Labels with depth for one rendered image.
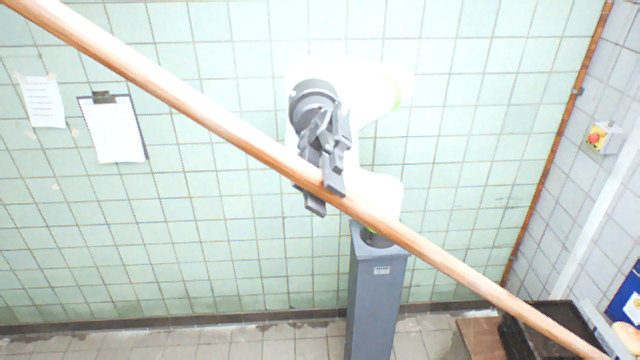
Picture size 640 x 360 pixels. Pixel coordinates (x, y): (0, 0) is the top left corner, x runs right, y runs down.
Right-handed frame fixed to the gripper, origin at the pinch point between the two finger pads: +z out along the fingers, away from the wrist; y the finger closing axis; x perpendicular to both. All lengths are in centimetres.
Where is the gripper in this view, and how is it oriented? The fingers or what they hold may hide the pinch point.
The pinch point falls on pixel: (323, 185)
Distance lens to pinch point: 50.7
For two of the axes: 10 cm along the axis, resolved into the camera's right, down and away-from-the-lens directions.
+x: -7.7, -4.9, -4.0
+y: -6.3, 6.6, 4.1
